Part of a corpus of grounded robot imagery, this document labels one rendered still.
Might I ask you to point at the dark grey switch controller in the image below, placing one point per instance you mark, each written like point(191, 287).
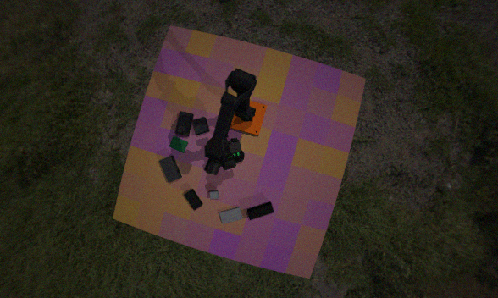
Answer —
point(238, 156)

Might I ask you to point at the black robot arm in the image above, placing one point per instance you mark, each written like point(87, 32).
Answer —
point(216, 148)

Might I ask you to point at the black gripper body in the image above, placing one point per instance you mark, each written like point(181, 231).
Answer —
point(229, 164)

